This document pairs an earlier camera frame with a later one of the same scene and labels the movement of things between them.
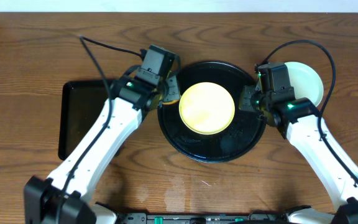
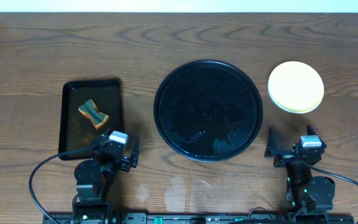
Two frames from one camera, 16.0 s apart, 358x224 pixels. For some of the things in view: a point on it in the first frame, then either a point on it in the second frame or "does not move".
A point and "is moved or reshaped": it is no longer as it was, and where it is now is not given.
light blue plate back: [305, 83] is moved or reshaped
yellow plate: [207, 108] -> [296, 86]
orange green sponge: [171, 102] -> [90, 109]
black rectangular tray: [82, 104] does not move
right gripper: [245, 104] -> [286, 157]
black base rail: [264, 217] does not move
